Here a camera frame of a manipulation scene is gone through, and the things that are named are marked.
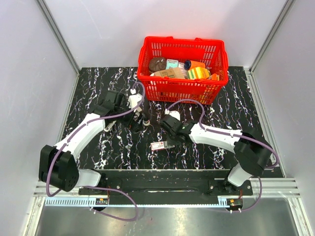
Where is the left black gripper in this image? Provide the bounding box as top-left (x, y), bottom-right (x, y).
top-left (115, 99), bottom-right (145, 133)

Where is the beige staple remover tool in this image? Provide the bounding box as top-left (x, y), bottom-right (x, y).
top-left (134, 111), bottom-right (151, 126)

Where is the small staples box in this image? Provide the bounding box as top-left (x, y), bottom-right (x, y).
top-left (151, 141), bottom-right (175, 151)

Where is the beige stapler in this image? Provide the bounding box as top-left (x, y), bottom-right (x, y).
top-left (104, 121), bottom-right (116, 132)

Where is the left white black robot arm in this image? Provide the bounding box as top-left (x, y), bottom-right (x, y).
top-left (38, 90), bottom-right (145, 195)

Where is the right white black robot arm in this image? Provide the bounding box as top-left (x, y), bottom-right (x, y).
top-left (160, 115), bottom-right (272, 195)

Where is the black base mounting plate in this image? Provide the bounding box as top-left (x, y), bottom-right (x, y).
top-left (78, 169), bottom-right (253, 197)

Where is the brown cardboard box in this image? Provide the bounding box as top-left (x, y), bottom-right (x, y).
top-left (150, 67), bottom-right (187, 79)

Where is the brown round cookie pack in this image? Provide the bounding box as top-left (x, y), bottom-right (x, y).
top-left (149, 57), bottom-right (167, 73)

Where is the yellow green striped box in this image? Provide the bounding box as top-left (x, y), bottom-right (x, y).
top-left (187, 67), bottom-right (210, 80)

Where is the orange small packet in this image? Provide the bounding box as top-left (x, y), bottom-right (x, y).
top-left (207, 73), bottom-right (220, 81)

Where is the orange bottle blue cap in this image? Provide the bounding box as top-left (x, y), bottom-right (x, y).
top-left (184, 60), bottom-right (206, 70)

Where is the light blue small box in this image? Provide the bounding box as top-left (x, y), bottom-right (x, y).
top-left (165, 59), bottom-right (179, 69)

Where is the red plastic shopping basket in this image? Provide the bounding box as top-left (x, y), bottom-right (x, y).
top-left (137, 36), bottom-right (229, 105)

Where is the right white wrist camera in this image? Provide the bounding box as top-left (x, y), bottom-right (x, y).
top-left (163, 109), bottom-right (181, 122)

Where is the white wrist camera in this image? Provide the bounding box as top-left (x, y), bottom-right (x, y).
top-left (163, 109), bottom-right (181, 122)
top-left (128, 88), bottom-right (143, 109)

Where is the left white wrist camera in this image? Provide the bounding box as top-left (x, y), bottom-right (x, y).
top-left (128, 88), bottom-right (143, 109)

